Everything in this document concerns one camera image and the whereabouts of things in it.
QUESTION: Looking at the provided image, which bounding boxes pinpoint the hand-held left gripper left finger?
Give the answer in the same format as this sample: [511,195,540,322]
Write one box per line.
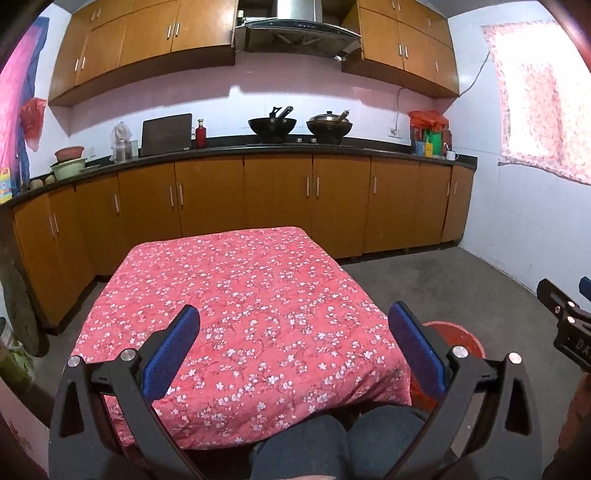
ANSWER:
[48,304,213,480]

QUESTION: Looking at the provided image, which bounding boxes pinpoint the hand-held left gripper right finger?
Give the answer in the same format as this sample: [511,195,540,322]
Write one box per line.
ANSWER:
[387,301,543,480]

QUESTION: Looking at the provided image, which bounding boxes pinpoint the red plastic bin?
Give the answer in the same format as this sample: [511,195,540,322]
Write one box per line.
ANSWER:
[409,320,486,411]

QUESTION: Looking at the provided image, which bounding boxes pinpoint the person's right forearm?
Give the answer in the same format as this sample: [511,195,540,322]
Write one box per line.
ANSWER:
[542,383,591,480]

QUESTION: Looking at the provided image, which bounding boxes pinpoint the person's right leg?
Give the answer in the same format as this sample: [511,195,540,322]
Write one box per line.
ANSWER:
[346,404,428,480]

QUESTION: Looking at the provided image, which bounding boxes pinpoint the person's leg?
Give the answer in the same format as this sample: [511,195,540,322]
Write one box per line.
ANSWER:
[249,413,349,480]
[346,404,428,480]

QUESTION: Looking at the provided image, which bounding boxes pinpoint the red floral tablecloth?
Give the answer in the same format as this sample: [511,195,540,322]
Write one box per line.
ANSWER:
[69,226,413,450]

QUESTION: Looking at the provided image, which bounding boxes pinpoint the person's left leg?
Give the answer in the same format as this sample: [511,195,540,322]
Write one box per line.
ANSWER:
[249,413,349,480]

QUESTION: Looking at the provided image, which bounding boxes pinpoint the green container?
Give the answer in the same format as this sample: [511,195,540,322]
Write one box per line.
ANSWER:
[0,318,35,393]

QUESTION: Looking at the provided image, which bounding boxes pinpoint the orange lower kitchen cabinets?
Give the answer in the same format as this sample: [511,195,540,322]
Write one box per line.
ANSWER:
[13,154,476,330]

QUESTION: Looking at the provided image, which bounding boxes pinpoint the pink floral window curtain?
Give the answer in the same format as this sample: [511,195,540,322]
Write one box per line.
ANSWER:
[481,21,591,186]

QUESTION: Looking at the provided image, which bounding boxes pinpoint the clear bag with jar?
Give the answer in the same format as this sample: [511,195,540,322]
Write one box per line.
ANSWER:
[111,121,132,162]

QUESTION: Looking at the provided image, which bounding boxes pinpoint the dark brown cutting board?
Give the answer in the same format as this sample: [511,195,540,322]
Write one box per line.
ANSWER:
[140,113,193,158]

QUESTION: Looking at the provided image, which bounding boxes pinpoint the black kitchen countertop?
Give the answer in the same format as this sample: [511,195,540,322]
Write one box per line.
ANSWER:
[9,138,478,208]

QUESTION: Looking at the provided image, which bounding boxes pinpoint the black wok with lid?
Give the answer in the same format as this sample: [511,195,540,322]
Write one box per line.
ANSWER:
[305,110,354,144]

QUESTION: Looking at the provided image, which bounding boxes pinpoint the black cooktop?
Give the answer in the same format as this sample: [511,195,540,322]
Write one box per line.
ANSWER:
[247,136,356,147]

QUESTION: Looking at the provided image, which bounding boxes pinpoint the hanging red plastic bag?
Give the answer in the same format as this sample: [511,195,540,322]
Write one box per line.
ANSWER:
[21,98,48,151]

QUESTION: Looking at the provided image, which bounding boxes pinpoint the pink and blue curtain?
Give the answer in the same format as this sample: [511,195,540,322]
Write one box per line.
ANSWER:
[0,17,51,199]

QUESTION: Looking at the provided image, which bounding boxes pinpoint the steel range hood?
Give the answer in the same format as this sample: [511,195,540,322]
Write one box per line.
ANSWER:
[235,0,363,60]

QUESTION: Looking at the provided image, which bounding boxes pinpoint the white wall cable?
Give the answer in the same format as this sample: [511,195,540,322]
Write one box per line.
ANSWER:
[458,48,491,97]

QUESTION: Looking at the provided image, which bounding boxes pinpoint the black wok with handle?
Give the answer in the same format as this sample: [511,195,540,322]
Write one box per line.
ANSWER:
[248,106,297,141]

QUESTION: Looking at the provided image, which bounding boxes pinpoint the orange upper wall cabinet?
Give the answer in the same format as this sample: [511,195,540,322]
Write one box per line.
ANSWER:
[48,0,238,108]
[342,0,460,99]

